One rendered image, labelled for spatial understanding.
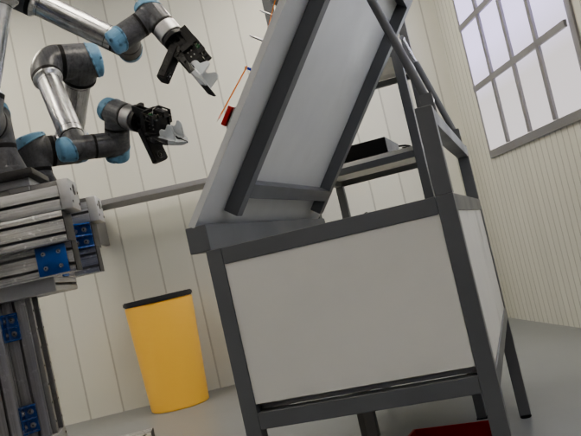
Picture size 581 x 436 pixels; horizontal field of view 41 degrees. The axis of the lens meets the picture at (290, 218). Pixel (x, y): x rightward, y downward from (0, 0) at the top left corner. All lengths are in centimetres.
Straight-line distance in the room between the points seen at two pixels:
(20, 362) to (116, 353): 278
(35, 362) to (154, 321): 223
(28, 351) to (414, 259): 137
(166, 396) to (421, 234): 332
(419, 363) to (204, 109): 390
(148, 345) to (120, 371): 60
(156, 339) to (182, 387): 34
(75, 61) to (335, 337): 134
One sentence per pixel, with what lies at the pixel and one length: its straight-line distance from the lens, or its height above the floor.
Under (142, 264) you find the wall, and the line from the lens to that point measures 533.
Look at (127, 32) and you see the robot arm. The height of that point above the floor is 148.
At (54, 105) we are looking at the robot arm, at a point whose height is 135.
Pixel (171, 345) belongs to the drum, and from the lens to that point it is 480.
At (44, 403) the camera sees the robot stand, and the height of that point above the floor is 47.
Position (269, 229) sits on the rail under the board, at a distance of 230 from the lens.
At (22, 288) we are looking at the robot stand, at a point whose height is 83.
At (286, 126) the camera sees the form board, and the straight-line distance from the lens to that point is 218.
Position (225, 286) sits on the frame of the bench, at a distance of 185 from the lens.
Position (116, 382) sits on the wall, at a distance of 540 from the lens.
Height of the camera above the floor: 73
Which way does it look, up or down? 3 degrees up
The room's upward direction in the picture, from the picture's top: 13 degrees counter-clockwise
